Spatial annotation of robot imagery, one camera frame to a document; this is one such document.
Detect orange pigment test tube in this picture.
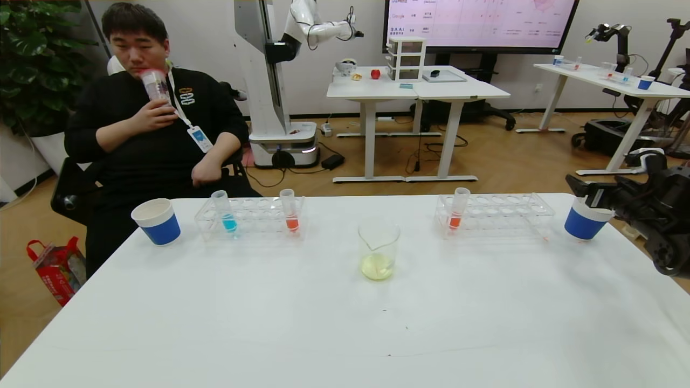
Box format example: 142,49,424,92
279,189,300,233
446,188,471,233

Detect man in black shirt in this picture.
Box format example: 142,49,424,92
64,0,262,278

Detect white drawer organizer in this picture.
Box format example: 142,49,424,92
387,38,426,83

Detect green potted plant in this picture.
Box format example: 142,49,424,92
0,0,98,135

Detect large display screen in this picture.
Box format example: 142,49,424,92
383,0,580,56

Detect black office chair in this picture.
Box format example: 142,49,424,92
51,155,254,227

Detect pink drink cup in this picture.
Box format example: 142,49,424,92
140,68,172,103

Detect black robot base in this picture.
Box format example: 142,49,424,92
571,119,677,162

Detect white wheeled robot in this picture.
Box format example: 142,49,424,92
234,0,364,170

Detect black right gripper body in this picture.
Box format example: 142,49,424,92
584,176,644,218

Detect red shopping bag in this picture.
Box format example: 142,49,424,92
26,237,87,308

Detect black screen stand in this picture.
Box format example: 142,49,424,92
410,54,516,133

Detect white lanyard id badge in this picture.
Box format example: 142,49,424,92
168,70,215,153

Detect blue pigment test tube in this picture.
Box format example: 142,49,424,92
211,190,239,239

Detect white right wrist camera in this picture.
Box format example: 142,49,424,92
625,148,667,174

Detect black floor cables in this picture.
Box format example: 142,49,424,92
404,134,470,176

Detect black tripod stand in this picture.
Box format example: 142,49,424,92
647,19,690,157

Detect grey flat tray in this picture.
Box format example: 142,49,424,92
422,71,467,85

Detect long white desk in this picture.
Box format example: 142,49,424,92
515,64,690,176

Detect white plant pot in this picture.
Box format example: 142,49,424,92
30,132,98,174

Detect white standing desk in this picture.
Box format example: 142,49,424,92
412,66,510,184
327,67,418,185

